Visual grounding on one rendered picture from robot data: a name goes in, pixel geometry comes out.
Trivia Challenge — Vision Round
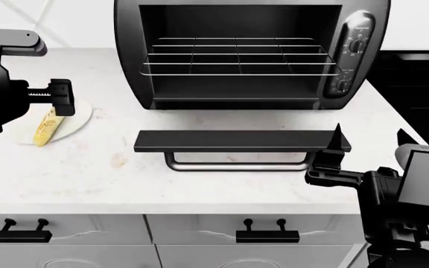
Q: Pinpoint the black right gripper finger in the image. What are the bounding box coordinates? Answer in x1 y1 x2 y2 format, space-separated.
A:
336 123 347 169
320 122 338 169

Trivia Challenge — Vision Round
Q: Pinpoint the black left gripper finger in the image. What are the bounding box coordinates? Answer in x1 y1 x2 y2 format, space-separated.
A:
48 78 77 118

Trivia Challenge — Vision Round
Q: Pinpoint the yellow baguette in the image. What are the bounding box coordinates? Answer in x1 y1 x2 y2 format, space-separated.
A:
32 108 67 148

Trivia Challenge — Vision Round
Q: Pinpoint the black toaster oven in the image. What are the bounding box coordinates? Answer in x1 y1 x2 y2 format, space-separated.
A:
112 0 392 112

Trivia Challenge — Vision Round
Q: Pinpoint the black toaster oven door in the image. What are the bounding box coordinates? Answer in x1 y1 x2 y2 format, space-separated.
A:
133 129 353 154

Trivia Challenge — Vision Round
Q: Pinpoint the white round plate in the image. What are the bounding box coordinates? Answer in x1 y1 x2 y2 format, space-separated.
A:
14 98 94 147

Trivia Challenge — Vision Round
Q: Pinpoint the white drawer front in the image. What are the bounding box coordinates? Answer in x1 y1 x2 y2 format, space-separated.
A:
0 214 153 247
144 214 365 247

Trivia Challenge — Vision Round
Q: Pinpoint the black timer knob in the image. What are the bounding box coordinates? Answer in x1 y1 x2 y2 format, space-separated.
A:
334 78 352 94

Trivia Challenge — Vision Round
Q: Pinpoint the black temperature knob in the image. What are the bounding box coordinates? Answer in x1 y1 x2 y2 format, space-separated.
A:
349 38 366 54

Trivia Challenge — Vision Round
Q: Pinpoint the white cabinet door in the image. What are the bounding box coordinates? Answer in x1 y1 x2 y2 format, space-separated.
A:
0 244 160 268
154 243 368 268

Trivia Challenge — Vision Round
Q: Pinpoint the grey left gripper camera box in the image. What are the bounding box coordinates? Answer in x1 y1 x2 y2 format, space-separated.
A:
0 28 48 83

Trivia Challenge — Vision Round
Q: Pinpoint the grey gripper camera box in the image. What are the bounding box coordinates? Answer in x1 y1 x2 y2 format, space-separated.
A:
394 143 429 209
0 28 48 83

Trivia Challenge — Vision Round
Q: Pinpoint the grey right gripper camera box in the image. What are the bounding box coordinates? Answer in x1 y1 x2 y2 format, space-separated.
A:
394 143 429 209

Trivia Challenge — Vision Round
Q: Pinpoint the metal oven door handle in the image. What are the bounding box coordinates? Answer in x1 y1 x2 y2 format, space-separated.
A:
163 151 311 172

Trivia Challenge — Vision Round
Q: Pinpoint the black drawer handle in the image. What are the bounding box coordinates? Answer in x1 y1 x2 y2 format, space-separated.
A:
235 217 301 243
0 217 54 243

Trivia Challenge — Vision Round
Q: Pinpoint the metal wire oven rack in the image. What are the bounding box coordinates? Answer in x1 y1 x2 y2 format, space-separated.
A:
139 36 344 77

